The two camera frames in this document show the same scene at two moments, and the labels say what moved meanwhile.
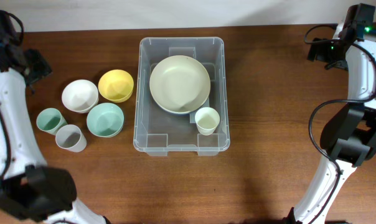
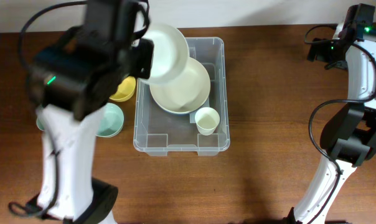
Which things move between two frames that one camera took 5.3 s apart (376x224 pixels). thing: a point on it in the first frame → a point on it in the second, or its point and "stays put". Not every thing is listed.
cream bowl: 180,84 stays put
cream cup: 206,119 stays put
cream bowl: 180,92 stays put
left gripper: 45,70 → 145,54
